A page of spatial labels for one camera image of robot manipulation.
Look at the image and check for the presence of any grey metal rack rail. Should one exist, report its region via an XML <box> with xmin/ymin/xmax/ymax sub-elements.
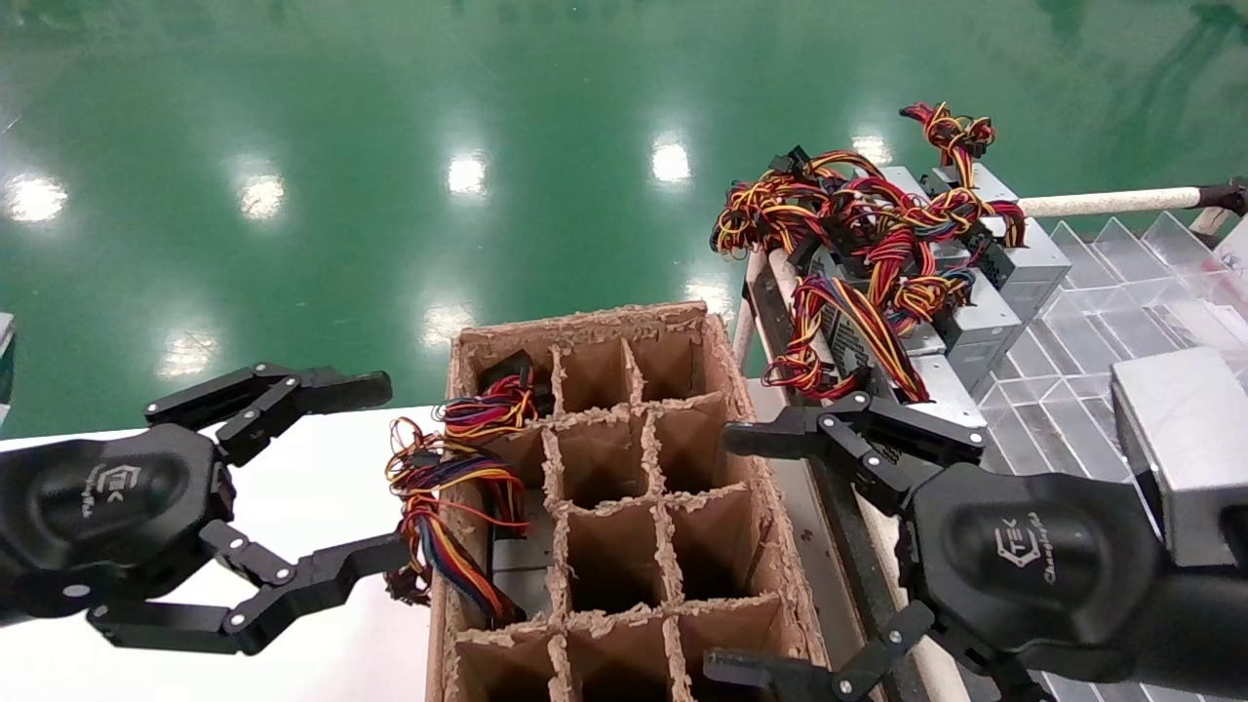
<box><xmin>751</xmin><ymin>375</ymin><xmax>937</xmax><ymax>702</ymax></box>

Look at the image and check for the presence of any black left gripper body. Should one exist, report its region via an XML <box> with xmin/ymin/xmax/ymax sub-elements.
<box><xmin>0</xmin><ymin>424</ymin><xmax>236</xmax><ymax>626</ymax></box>

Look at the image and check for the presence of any brown cardboard divider box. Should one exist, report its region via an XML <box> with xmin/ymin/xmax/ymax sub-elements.
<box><xmin>424</xmin><ymin>300</ymin><xmax>830</xmax><ymax>702</ymax></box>

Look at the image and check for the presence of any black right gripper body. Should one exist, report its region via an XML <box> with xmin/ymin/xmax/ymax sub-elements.
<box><xmin>910</xmin><ymin>461</ymin><xmax>1248</xmax><ymax>699</ymax></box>

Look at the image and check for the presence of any short white rack pipe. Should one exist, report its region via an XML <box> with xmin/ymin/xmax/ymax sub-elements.
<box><xmin>731</xmin><ymin>249</ymin><xmax>771</xmax><ymax>376</ymax></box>

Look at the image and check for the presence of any clear plastic divider tray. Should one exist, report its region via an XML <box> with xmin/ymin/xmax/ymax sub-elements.
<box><xmin>975</xmin><ymin>210</ymin><xmax>1248</xmax><ymax>702</ymax></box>

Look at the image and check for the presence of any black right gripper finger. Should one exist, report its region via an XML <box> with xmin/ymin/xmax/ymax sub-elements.
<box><xmin>702</xmin><ymin>600</ymin><xmax>1059</xmax><ymax>702</ymax></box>
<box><xmin>723</xmin><ymin>390</ymin><xmax>988</xmax><ymax>518</ymax></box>

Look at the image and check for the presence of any white rack pipe under supplies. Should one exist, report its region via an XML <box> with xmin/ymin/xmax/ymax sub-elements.
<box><xmin>768</xmin><ymin>249</ymin><xmax>976</xmax><ymax>702</ymax></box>

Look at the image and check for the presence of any black pipe connector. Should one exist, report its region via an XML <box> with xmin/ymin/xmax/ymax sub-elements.
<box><xmin>1197</xmin><ymin>177</ymin><xmax>1248</xmax><ymax>217</ymax></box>

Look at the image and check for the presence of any power supply with coloured wires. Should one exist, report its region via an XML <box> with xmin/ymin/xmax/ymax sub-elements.
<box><xmin>763</xmin><ymin>246</ymin><xmax>988</xmax><ymax>435</ymax></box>
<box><xmin>882</xmin><ymin>100</ymin><xmax>1025</xmax><ymax>230</ymax></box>
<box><xmin>383</xmin><ymin>417</ymin><xmax>552</xmax><ymax>630</ymax></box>
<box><xmin>916</xmin><ymin>190</ymin><xmax>1073</xmax><ymax>313</ymax></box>
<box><xmin>710</xmin><ymin>144</ymin><xmax>937</xmax><ymax>264</ymax></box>
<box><xmin>858</xmin><ymin>219</ymin><xmax>1025</xmax><ymax>391</ymax></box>
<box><xmin>434</xmin><ymin>351</ymin><xmax>552</xmax><ymax>440</ymax></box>

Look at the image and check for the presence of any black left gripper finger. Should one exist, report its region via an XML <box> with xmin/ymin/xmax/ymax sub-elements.
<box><xmin>144</xmin><ymin>364</ymin><xmax>394</xmax><ymax>467</ymax></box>
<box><xmin>88</xmin><ymin>520</ymin><xmax>415</xmax><ymax>656</ymax></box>

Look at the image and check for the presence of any long white rack pipe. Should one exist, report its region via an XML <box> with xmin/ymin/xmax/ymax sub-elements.
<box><xmin>1017</xmin><ymin>185</ymin><xmax>1210</xmax><ymax>218</ymax></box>

